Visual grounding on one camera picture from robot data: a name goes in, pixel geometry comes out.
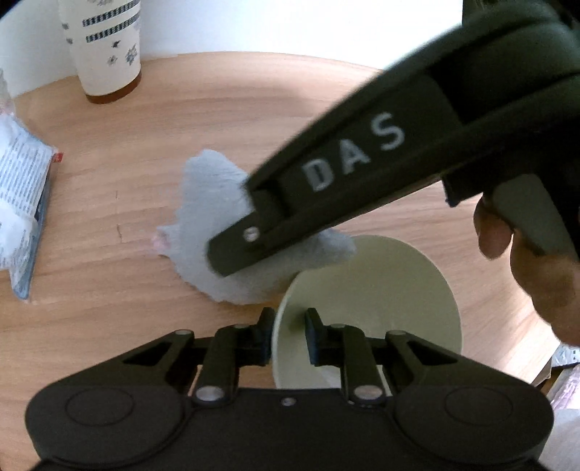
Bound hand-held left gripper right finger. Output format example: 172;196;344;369
305;308;458;407

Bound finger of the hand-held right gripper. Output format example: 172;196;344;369
207;216;346;276

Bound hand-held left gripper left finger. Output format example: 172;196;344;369
122;307;276;407

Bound light blue fluffy cloth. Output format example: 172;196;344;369
154;149;359;305

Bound pale green bowl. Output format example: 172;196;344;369
272;234;464;390

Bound person's right hand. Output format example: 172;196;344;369
473;196;580;350

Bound blue and white wipes packet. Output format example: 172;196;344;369
0;68;64;304

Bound clear crinkled plastic wrap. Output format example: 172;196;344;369
541;343;580;408

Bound white paper towel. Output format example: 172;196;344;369
541;405;580;471

